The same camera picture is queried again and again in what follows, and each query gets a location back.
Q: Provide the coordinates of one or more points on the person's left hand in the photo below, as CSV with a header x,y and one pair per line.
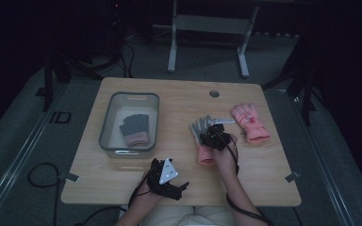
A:
x,y
144,191

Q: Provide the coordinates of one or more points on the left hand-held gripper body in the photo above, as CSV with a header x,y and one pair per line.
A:
x,y
166,179

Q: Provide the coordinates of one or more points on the person's right hand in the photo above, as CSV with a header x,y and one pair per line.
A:
x,y
224,157

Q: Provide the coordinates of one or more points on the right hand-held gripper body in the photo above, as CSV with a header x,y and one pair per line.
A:
x,y
217,136

